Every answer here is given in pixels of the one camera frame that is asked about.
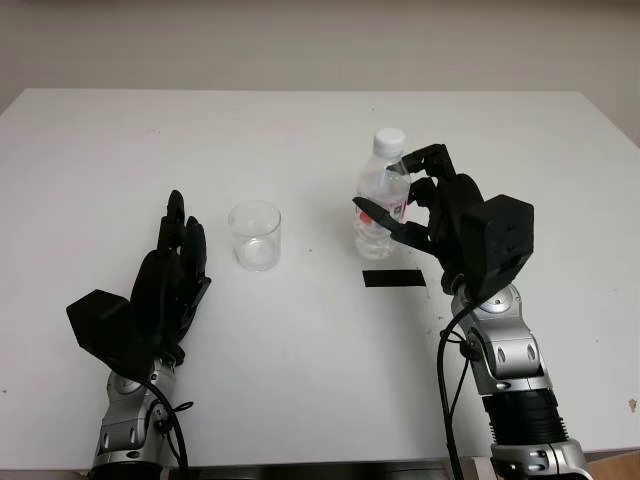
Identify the clear plastic cup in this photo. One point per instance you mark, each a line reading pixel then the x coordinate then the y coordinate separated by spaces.
pixel 255 240

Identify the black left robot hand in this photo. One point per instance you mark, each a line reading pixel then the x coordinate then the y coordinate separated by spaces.
pixel 167 295

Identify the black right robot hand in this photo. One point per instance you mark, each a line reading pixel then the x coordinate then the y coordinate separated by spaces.
pixel 447 220

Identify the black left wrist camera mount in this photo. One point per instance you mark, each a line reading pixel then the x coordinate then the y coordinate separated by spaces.
pixel 100 325

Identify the clear plastic water bottle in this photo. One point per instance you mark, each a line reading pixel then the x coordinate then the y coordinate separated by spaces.
pixel 380 185

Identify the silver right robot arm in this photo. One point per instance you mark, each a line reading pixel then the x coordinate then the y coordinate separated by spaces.
pixel 515 375

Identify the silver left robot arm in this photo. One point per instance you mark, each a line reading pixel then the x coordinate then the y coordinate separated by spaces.
pixel 125 430

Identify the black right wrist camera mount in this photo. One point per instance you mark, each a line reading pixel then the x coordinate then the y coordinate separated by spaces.
pixel 500 240

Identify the black tape strip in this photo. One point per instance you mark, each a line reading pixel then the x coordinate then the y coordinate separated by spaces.
pixel 395 279

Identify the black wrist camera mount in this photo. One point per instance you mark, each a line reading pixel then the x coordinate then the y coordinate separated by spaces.
pixel 100 325
pixel 500 240

